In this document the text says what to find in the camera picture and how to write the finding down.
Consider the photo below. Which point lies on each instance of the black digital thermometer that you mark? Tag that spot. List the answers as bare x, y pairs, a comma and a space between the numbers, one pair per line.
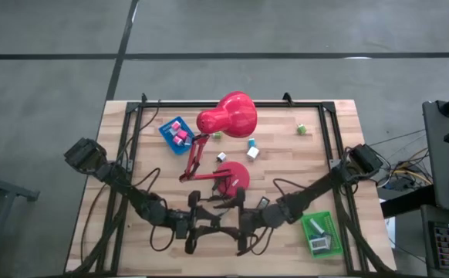
264, 202

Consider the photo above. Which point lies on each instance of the blue plastic basket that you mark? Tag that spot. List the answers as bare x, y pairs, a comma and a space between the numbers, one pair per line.
170, 148

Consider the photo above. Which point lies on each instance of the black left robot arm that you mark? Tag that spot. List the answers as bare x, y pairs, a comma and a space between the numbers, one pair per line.
132, 193

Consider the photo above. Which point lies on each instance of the blue charger block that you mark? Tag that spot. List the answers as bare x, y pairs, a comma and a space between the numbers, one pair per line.
252, 143

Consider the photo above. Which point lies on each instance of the black metal table frame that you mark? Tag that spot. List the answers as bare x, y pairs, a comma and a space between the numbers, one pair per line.
178, 104

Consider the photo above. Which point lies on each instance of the red desk lamp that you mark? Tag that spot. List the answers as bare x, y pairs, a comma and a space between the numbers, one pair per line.
232, 114

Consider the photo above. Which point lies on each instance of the white charger block black face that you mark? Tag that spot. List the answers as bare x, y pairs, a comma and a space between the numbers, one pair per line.
221, 157

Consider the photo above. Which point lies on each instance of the green plastic basket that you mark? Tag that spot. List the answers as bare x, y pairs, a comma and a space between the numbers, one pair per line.
334, 228

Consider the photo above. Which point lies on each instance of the grey metal table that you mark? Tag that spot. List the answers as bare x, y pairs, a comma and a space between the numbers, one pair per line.
1, 187

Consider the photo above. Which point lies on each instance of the black frame clamp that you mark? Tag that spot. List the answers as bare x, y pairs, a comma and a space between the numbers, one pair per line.
144, 99
287, 99

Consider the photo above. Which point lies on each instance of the black side desk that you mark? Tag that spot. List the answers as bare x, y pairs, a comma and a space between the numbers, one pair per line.
440, 162

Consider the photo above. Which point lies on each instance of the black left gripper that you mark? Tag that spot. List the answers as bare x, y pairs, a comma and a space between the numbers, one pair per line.
191, 224

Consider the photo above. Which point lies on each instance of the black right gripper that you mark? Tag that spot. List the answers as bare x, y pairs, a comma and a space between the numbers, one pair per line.
259, 218

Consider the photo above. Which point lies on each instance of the purple and white charger block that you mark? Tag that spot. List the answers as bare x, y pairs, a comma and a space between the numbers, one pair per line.
187, 142

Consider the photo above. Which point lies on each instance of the large white charger block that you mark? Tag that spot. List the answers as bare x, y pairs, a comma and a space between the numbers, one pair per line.
253, 153

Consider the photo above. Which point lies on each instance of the green charger block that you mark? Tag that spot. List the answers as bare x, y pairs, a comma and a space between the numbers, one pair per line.
217, 135
301, 129

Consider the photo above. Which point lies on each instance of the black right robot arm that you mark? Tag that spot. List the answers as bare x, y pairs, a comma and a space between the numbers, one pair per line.
325, 181

